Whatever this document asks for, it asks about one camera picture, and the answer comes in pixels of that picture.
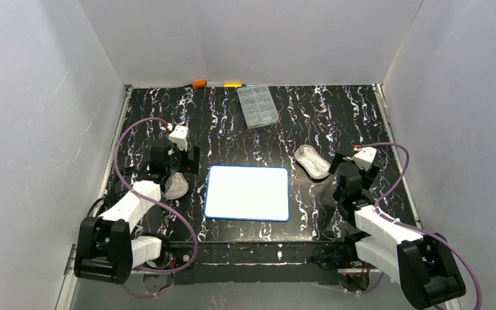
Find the silver mesh eraser pad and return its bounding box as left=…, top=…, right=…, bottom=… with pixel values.
left=164, top=172, right=189, bottom=200
left=294, top=145, right=331, bottom=180

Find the blue framed whiteboard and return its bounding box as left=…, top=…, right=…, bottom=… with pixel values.
left=203, top=165, right=291, bottom=222

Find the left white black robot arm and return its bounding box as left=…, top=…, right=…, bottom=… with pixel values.
left=74, top=144, right=200, bottom=284

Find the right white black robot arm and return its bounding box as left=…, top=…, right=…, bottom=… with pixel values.
left=329, top=147, right=466, bottom=309

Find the clear plastic screw box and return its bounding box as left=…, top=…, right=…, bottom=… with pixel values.
left=237, top=86, right=279, bottom=129

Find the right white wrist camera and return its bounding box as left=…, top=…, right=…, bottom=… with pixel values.
left=351, top=145, right=377, bottom=171

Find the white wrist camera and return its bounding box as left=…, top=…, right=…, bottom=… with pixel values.
left=351, top=145, right=377, bottom=171
left=168, top=125, right=190, bottom=151

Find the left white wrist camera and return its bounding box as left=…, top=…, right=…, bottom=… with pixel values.
left=168, top=125, right=190, bottom=151

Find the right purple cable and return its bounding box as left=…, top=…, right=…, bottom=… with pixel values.
left=353, top=141, right=483, bottom=310

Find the purple cable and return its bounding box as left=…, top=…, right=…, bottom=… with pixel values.
left=113, top=118, right=199, bottom=299
left=353, top=141, right=483, bottom=310

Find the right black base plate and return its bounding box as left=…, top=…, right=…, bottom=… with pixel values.
left=311, top=243, right=373, bottom=270

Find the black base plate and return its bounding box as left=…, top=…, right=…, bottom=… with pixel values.
left=311, top=243, right=373, bottom=270
left=134, top=247, right=193, bottom=270

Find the orange handled tool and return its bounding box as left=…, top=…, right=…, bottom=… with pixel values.
left=191, top=79, right=207, bottom=88

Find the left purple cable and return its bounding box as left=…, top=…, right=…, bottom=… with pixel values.
left=113, top=118, right=199, bottom=299

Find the black cable bundle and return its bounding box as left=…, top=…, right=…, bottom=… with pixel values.
left=86, top=167, right=146, bottom=223

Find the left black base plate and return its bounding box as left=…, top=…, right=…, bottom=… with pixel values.
left=134, top=247, right=193, bottom=270

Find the aluminium rail frame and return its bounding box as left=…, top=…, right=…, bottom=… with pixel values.
left=55, top=242, right=460, bottom=310

